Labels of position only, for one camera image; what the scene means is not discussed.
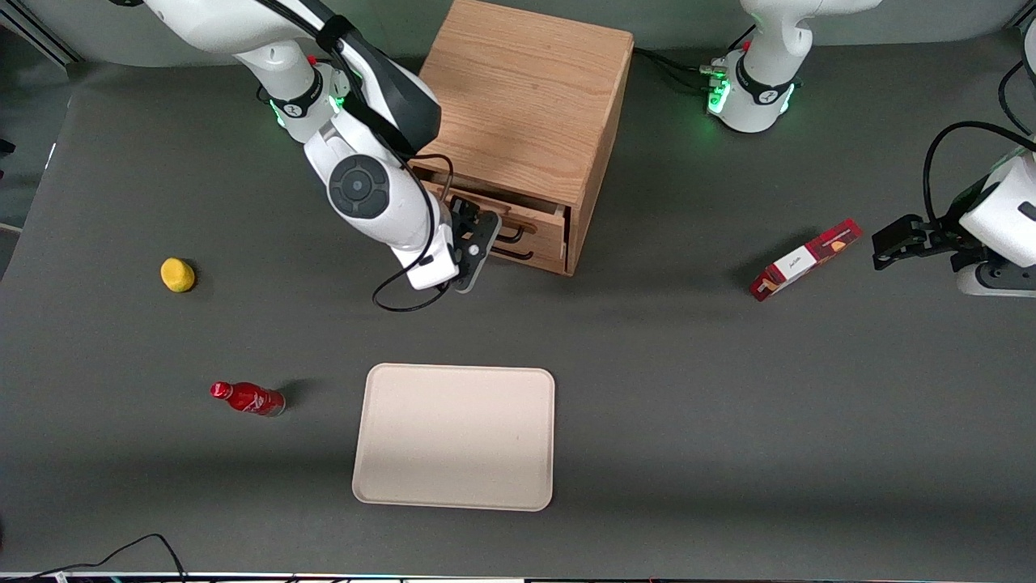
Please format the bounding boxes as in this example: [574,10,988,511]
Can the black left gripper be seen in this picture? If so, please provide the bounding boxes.
[872,213,987,272]

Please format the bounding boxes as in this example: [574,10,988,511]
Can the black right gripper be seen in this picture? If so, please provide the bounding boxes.
[448,197,503,273]

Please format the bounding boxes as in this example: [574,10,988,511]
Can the wooden drawer with gap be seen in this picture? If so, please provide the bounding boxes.
[417,166,571,245]

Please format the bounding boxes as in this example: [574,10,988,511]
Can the wooden closed drawer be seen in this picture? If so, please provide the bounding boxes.
[484,233,569,276]

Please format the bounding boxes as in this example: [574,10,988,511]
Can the wooden drawer cabinet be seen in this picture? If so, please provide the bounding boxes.
[411,0,635,278]

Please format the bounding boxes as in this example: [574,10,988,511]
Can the red and white carton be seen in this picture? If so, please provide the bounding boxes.
[749,219,863,302]

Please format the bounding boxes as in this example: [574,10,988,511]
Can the beige plastic tray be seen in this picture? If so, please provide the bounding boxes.
[352,364,556,512]

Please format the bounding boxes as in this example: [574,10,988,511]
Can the red drink bottle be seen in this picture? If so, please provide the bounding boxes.
[210,381,286,418]

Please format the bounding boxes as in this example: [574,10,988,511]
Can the yellow lemon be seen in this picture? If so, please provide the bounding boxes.
[160,257,196,293]

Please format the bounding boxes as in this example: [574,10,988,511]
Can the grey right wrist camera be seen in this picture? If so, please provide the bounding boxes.
[453,243,493,295]

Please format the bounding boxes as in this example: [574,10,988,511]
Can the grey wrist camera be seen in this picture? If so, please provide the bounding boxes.
[957,261,1036,298]
[453,243,493,295]

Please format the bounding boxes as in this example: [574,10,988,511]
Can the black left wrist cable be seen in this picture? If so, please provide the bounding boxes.
[923,121,1036,229]

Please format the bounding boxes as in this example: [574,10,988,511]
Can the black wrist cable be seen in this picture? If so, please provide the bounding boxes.
[372,152,456,313]
[923,121,1036,229]

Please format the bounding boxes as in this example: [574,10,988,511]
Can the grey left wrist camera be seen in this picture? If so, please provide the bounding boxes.
[957,261,1036,298]

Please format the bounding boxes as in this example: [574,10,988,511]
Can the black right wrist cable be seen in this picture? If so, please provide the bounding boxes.
[372,152,456,313]

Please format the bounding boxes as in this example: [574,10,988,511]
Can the black hanging cable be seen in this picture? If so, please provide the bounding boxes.
[997,55,1036,137]

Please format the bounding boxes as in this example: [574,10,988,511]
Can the black arm base cables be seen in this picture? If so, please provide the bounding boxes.
[634,47,729,96]

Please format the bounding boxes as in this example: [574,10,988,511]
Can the thin black table cable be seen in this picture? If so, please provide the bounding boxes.
[20,534,189,583]

